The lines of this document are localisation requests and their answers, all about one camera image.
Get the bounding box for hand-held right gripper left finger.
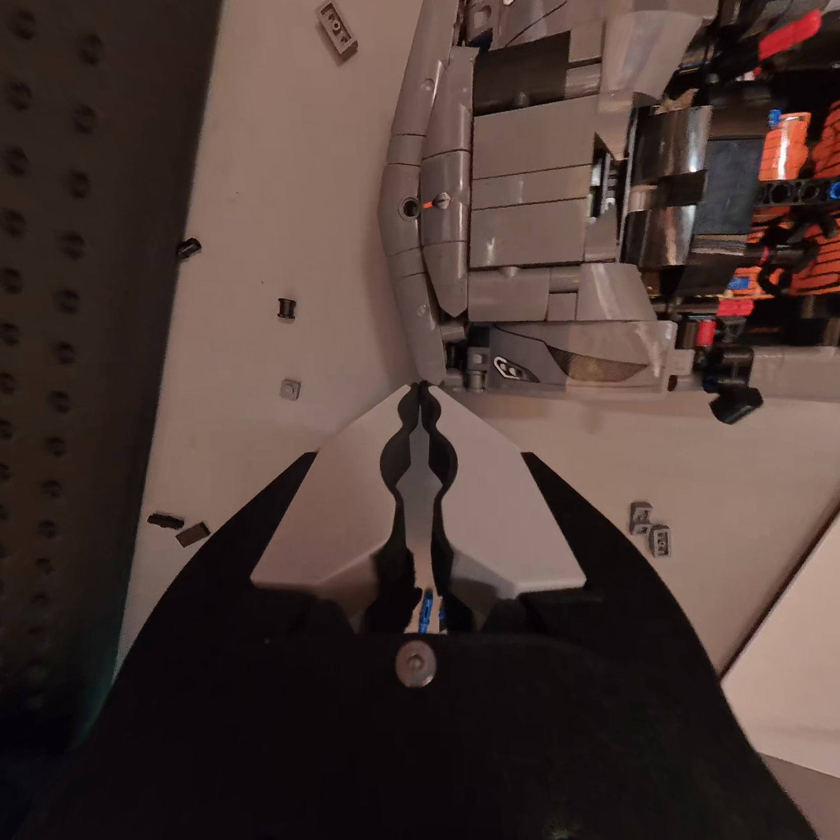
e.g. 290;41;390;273
251;382;421;636

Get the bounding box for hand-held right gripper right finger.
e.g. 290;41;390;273
419;381;588;632

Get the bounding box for grey lego tile with markings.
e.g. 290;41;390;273
318;1;359;64

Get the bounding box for black perforated panel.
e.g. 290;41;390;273
0;0;223;840

